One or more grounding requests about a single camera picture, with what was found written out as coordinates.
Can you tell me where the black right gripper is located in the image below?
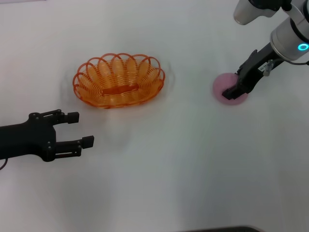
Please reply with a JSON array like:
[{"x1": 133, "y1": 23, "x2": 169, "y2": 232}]
[{"x1": 221, "y1": 42, "x2": 284, "y2": 101}]

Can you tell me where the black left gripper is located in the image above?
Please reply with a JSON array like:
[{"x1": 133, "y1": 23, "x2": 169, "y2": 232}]
[{"x1": 0, "y1": 109, "x2": 95, "y2": 162}]

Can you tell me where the pink peach with green leaf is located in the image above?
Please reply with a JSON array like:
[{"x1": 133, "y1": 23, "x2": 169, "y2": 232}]
[{"x1": 212, "y1": 72, "x2": 249, "y2": 106}]

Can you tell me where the orange plastic wire basket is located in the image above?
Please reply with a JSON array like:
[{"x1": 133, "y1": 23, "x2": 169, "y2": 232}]
[{"x1": 73, "y1": 52, "x2": 166, "y2": 109}]

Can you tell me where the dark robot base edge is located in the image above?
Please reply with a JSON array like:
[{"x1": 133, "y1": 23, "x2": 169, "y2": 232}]
[{"x1": 185, "y1": 226, "x2": 263, "y2": 232}]

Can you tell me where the silver angled cable plug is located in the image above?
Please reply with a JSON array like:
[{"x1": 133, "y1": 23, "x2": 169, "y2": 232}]
[{"x1": 264, "y1": 61, "x2": 275, "y2": 76}]

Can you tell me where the black cable with silver plug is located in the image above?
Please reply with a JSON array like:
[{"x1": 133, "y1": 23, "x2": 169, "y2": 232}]
[{"x1": 287, "y1": 59, "x2": 309, "y2": 66}]

